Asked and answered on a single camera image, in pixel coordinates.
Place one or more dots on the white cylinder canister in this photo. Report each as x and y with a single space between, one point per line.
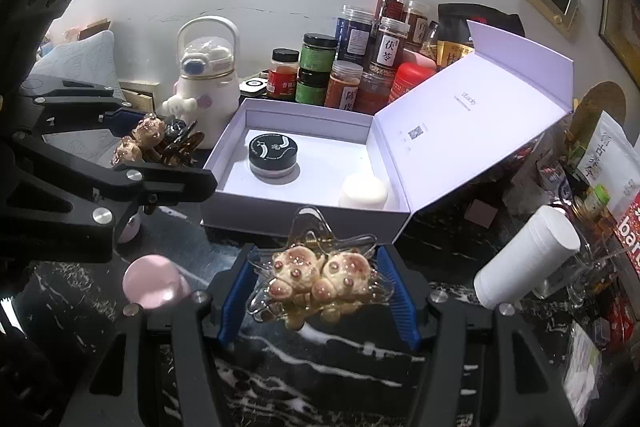
525 257

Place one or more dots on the white printed pouch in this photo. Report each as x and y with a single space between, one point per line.
615 157

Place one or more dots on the wooden cabinet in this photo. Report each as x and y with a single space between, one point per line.
140 94

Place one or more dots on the green cap small bottle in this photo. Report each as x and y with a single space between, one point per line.
598 199

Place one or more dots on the glass mug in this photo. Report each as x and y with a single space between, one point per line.
585 257

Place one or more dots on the clear bear hair clip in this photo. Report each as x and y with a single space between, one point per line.
300 272

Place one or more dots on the cream cosmetic jar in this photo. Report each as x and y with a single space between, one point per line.
362 194

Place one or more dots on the red label jar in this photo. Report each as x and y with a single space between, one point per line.
282 74

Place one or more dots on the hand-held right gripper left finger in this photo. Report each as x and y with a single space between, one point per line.
232 302

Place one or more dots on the red tin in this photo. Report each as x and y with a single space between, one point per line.
412 79

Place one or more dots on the clear bag white pieces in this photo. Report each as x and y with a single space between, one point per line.
585 372

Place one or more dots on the tall jar red contents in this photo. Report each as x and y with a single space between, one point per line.
391 2

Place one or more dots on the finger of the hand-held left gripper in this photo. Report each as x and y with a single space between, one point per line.
130 117
175 184

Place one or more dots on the pink cosmetic jar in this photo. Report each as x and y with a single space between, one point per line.
150 282

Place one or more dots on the red packet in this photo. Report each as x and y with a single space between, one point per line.
620 324

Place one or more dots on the white cartoon water bottle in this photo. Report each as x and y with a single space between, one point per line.
205 92

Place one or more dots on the dark framed picture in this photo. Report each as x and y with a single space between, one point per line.
622 22

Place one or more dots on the black pouch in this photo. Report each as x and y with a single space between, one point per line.
480 19

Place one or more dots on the dark bear hair clip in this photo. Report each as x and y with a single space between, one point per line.
147 129

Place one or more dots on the red printed box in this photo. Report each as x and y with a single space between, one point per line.
630 232

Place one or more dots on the small white gadget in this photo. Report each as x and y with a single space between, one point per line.
252 86

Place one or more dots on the white gift box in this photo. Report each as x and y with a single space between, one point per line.
475 107

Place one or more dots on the orange contents jar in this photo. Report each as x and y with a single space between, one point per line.
345 87

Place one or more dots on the round woven mat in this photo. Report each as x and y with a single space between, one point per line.
602 102

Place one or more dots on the clear jar brown contents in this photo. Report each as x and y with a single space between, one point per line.
416 22

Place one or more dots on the green jar black lid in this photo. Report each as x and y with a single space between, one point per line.
318 52
311 87

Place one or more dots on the dark blue jar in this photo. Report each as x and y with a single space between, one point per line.
356 32

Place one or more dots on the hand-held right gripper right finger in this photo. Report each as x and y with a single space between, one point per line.
395 297

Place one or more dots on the black lid cosmetic jar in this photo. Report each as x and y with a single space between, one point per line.
272 147

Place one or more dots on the grey leaf pattern pillow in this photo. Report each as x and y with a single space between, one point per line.
85 57

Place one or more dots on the dark box pink label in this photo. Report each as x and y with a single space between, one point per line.
482 213

